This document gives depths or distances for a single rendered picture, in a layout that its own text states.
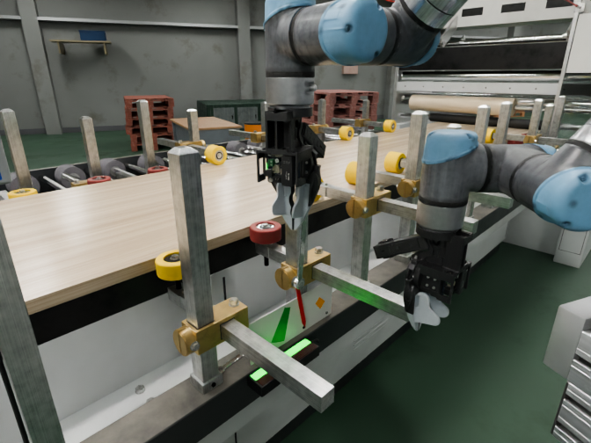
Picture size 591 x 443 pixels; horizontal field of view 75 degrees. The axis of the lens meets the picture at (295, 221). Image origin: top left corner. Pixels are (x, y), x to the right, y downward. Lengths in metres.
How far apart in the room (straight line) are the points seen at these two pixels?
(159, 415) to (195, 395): 0.07
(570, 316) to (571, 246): 2.73
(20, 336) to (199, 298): 0.25
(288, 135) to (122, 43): 10.02
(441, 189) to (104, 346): 0.72
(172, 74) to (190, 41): 0.89
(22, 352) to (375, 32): 0.59
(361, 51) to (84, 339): 0.72
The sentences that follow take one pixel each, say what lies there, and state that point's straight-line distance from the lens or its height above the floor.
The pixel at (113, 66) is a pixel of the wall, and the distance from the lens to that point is 10.56.
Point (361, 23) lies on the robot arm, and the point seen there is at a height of 1.32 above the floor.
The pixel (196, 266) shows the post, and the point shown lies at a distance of 0.66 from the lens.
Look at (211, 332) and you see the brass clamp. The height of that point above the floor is 0.83.
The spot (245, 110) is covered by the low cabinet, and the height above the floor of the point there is 0.53.
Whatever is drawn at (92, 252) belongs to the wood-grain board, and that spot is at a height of 0.90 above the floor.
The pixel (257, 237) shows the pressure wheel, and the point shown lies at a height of 0.89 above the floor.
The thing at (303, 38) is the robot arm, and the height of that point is 1.30.
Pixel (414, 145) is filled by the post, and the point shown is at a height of 1.07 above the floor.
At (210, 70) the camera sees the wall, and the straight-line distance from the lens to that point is 10.70.
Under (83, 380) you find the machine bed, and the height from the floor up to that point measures 0.68.
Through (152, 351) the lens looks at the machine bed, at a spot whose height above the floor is 0.67.
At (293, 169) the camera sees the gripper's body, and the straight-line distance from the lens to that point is 0.60.
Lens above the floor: 1.26
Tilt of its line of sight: 21 degrees down
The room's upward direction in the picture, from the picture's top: straight up
